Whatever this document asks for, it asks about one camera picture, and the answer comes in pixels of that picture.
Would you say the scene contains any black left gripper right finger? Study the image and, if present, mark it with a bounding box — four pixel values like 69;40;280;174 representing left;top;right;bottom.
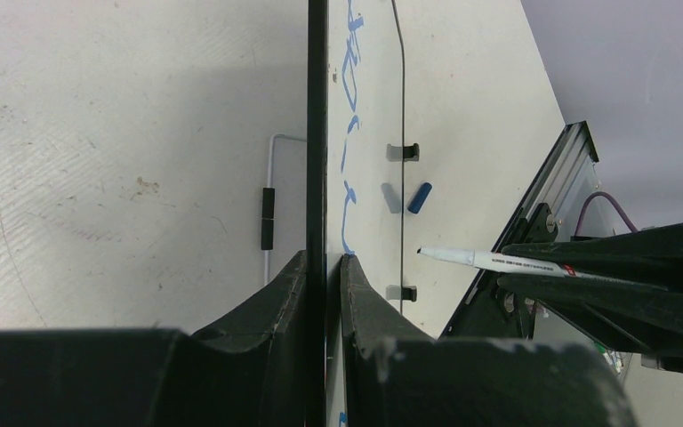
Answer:
339;254;637;426

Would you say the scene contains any black framed whiteboard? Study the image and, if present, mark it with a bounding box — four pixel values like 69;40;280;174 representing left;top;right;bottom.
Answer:
261;0;421;427

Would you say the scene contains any aluminium frame rail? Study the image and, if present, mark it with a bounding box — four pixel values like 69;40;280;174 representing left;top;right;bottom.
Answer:
441;120;600;337

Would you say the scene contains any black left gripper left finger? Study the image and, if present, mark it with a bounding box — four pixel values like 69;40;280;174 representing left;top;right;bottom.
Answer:
0;252;307;426

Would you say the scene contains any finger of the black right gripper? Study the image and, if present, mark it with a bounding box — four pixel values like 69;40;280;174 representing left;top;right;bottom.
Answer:
498;274;683;363
502;222;683;278

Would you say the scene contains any blue marker cap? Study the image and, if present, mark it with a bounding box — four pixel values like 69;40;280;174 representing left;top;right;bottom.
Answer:
406;182;432;214

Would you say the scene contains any white marker pen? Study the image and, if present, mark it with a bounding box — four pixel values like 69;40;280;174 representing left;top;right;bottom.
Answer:
416;246;591;279

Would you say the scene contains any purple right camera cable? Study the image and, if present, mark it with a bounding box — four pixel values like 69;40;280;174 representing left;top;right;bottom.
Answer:
574;191;639;237

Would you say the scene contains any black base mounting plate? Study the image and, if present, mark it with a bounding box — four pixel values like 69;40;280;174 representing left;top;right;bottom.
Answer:
441;203;558;339

